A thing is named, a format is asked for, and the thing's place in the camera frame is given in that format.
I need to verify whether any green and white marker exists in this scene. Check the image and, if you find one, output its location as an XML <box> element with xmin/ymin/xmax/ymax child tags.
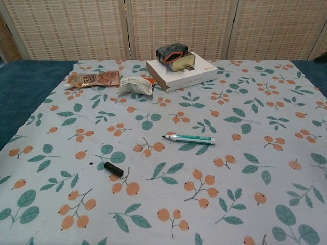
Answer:
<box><xmin>161</xmin><ymin>133</ymin><xmax>216</xmax><ymax>147</ymax></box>

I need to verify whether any black marker cap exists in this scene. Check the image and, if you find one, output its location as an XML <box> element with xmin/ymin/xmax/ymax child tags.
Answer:
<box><xmin>103</xmin><ymin>161</ymin><xmax>125</xmax><ymax>177</ymax></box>

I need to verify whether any floral fruit print tablecloth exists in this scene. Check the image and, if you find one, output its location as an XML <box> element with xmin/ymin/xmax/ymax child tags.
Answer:
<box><xmin>0</xmin><ymin>59</ymin><xmax>327</xmax><ymax>245</ymax></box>

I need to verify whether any crumpled white packet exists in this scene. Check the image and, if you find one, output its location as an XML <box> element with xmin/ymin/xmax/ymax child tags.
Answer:
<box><xmin>117</xmin><ymin>76</ymin><xmax>157</xmax><ymax>96</ymax></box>

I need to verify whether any flat white cardboard box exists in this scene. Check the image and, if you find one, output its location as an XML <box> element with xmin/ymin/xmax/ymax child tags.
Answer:
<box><xmin>146</xmin><ymin>51</ymin><xmax>219</xmax><ymax>93</ymax></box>

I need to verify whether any dark patterned orange-trimmed pouch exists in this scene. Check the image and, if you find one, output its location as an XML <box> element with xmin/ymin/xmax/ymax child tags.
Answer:
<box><xmin>155</xmin><ymin>43</ymin><xmax>190</xmax><ymax>70</ymax></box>

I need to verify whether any brown spout pouch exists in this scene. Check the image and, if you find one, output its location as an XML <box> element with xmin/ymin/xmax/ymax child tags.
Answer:
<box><xmin>63</xmin><ymin>71</ymin><xmax>121</xmax><ymax>90</ymax></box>

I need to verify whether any woven bamboo folding screen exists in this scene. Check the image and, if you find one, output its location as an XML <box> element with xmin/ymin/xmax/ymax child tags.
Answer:
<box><xmin>0</xmin><ymin>0</ymin><xmax>327</xmax><ymax>62</ymax></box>

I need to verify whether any teal blue table cover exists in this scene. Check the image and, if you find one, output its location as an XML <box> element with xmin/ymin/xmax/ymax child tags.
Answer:
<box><xmin>0</xmin><ymin>59</ymin><xmax>327</xmax><ymax>152</ymax></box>

